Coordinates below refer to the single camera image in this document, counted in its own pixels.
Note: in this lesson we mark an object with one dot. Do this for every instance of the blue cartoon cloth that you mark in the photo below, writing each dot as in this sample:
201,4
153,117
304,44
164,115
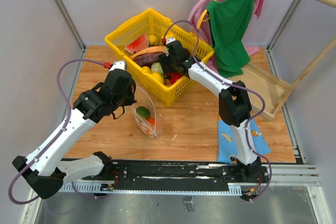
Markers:
226,142

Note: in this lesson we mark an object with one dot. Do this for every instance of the green shirt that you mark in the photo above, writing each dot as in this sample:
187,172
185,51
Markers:
228,22

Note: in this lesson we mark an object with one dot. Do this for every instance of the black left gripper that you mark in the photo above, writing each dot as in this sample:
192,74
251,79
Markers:
131,99

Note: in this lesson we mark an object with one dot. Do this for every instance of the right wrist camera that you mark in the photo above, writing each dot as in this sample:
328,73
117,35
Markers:
169,43

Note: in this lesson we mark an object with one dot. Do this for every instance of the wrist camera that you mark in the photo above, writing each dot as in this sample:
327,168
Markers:
120,64
169,43

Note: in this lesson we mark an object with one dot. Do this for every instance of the green mango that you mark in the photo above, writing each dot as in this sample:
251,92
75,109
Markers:
143,112

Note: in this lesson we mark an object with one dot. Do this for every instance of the wooden clothes rack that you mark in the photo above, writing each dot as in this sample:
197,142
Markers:
300,36

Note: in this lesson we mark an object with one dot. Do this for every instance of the yellow plastic basket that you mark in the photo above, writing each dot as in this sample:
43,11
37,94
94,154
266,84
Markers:
144,31

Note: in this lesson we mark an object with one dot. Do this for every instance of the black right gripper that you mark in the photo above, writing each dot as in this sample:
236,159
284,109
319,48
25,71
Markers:
164,60

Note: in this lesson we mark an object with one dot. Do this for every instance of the watermelon slice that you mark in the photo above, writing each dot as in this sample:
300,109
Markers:
139,44

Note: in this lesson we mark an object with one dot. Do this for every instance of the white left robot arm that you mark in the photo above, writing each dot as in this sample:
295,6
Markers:
44,170

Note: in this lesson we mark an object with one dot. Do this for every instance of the clear polka dot zip bag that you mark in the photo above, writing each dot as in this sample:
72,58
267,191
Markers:
143,99

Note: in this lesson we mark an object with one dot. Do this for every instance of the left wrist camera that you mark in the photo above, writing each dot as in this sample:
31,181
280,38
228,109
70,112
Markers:
120,64

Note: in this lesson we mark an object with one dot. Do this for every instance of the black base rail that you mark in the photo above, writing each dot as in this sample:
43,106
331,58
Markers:
169,176

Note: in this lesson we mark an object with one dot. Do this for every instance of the pink garment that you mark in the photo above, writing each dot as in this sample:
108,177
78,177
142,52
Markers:
204,30

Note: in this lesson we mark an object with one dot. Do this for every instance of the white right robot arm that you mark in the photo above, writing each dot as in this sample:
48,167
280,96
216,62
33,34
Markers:
234,102

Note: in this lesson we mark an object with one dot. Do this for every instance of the yellow lemon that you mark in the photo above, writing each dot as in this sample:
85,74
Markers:
158,77

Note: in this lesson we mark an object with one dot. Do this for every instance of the papaya half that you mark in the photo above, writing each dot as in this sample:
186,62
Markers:
148,50

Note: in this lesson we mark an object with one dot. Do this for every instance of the pale green cabbage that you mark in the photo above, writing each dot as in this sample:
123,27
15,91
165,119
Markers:
156,67

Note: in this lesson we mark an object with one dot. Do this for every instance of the orange persimmon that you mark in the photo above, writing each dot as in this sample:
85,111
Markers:
151,121

